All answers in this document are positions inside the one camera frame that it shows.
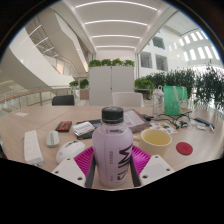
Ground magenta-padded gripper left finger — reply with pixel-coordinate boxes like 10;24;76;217
51;145;98;189

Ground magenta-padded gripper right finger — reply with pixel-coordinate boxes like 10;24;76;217
128;144;176;188

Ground purple drink bottle black cap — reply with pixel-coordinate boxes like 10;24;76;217
91;105;134;190

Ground pale yellow mug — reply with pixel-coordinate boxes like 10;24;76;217
138;128;173;159

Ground flat round red coaster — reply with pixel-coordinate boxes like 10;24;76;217
175;141;194;156

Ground small grey-white computer mouse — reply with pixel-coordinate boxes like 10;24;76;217
45;130;61;148

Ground colourful sticker sheet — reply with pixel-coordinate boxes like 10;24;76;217
149;120;178;135

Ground white power strip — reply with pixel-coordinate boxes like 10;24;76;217
23;129;45;167

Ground small black and red box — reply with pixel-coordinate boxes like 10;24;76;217
54;120;73;133

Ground black power adapter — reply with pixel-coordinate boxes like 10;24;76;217
141;113;154;122

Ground printed magazine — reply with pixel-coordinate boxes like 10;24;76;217
122;108;152;134

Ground black notebook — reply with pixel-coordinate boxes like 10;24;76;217
73;118;103;140

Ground clear shaker bottle white lid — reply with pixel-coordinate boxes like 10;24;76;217
152;85;166;118

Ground black office chair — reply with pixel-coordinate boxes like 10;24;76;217
51;94;76;107

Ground green tote bag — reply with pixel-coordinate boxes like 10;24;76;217
162;85;189;117

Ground white paper sheet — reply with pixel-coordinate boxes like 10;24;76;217
14;111;30;118

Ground white chair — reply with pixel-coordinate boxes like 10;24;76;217
111;91;145;108

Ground planter box with plants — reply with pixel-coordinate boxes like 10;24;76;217
68;78;90;100

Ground glass railing wooden handrail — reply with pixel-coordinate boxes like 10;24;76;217
0;87;73;111

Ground green hedge plant row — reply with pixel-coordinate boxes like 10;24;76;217
134;66;224;111

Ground white cabinet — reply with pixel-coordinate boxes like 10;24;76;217
88;65;136;107

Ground green plants atop cabinet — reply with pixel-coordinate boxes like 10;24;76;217
87;58;136;68

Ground ceiling strip lights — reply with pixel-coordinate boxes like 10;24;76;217
74;0;158;49

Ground black tangled cables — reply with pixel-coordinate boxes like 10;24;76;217
143;111;194;129

